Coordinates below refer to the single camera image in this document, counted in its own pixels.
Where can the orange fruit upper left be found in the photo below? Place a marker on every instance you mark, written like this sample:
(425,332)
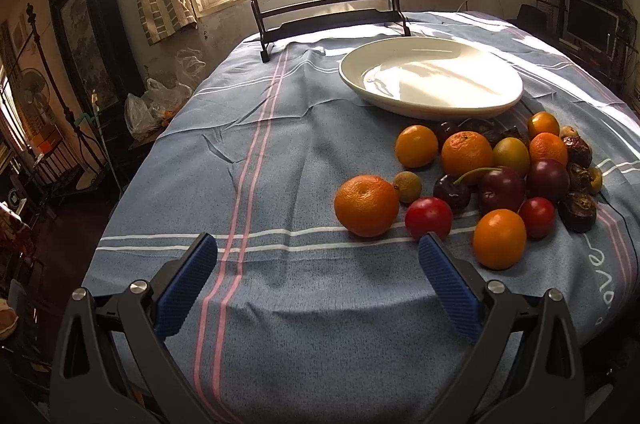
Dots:
(416,146)

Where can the dark cherry with stem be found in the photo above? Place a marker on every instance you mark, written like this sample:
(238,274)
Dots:
(456,191)

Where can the yellow green plum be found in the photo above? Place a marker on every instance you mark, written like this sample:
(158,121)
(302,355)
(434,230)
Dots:
(512,152)

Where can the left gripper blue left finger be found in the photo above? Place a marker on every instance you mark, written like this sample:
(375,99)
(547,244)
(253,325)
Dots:
(178,284)

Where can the bumpy large orange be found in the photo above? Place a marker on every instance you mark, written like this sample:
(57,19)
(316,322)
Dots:
(464,152)

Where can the small bumpy mandarin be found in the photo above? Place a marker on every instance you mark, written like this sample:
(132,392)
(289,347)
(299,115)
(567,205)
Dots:
(547,146)

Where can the small brown longan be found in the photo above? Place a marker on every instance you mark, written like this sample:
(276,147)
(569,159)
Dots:
(408,187)

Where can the dark framed wall picture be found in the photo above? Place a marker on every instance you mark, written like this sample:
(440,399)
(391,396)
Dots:
(96,53)

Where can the plastic bags pile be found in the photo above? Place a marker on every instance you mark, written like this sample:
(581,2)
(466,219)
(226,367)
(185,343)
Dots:
(166,91)

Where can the dark wrinkled passion fruit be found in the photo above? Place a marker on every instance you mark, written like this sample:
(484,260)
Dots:
(578,212)

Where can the white oval plate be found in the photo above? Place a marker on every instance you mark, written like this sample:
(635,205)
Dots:
(432,79)

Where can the dark red plum right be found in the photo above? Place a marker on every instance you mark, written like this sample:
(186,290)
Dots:
(548,179)

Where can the large mandarin orange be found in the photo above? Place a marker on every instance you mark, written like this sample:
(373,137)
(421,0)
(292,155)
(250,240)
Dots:
(366,205)

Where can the dark red plum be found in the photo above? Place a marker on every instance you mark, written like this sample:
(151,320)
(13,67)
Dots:
(548,179)
(501,189)

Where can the red cherry tomato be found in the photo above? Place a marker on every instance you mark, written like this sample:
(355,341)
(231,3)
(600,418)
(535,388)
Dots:
(429,215)
(538,215)

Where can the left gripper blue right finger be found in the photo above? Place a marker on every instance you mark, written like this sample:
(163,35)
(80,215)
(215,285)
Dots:
(461,304)

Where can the small orange top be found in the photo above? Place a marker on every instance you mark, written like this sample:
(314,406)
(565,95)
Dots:
(542,122)

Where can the blue striped tablecloth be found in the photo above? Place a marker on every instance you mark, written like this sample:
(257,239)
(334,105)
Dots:
(301,321)

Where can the television monitor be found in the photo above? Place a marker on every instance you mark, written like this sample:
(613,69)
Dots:
(591,22)

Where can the smooth orange fruit front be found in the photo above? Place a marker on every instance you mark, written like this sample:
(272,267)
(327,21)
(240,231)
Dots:
(499,239)

